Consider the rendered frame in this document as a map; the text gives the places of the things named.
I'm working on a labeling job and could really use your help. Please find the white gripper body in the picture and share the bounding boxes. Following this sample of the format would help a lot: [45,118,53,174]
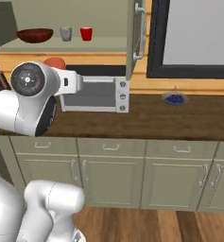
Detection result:
[75,71,85,95]

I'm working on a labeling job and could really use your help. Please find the silver toaster oven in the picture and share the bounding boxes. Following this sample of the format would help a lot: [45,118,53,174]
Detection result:
[59,75,131,113]

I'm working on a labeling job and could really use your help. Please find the orange round object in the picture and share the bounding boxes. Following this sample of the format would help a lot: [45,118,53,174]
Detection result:
[42,57,67,71]

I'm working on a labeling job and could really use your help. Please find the red cup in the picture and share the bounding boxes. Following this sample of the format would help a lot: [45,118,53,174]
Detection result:
[79,26,94,43]

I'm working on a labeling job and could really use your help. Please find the grey cup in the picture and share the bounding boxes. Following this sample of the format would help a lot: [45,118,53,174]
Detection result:
[59,26,73,43]

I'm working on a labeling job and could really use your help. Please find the dark brown bowl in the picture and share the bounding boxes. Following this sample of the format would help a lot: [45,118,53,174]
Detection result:
[16,27,55,44]

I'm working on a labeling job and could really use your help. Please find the black framed window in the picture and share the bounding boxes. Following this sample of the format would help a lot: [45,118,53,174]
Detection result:
[146,0,224,80]

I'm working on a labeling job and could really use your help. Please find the blue bowl of blueberries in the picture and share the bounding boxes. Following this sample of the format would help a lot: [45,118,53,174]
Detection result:
[162,91,189,107]

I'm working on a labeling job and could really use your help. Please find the green wall cabinet door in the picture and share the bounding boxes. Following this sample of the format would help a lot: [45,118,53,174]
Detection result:
[125,0,147,81]

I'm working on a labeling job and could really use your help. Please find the green wall cabinet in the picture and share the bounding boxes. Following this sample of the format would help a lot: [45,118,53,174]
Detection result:
[0,0,130,54]

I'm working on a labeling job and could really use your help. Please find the silver drawer handle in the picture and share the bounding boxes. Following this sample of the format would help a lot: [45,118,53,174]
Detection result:
[172,145,192,154]
[101,144,121,152]
[34,142,52,149]

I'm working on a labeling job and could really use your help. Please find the silver wall cabinet door handle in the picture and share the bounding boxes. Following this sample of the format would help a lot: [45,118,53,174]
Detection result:
[132,2,146,61]

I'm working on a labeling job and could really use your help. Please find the silver cupboard door handle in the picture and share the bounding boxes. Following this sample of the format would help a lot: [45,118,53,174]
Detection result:
[209,164,222,189]
[70,159,78,182]
[198,163,210,189]
[81,159,88,182]

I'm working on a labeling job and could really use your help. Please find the dark wall cabinet door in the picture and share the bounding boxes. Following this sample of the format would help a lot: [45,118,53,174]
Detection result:
[0,0,17,57]

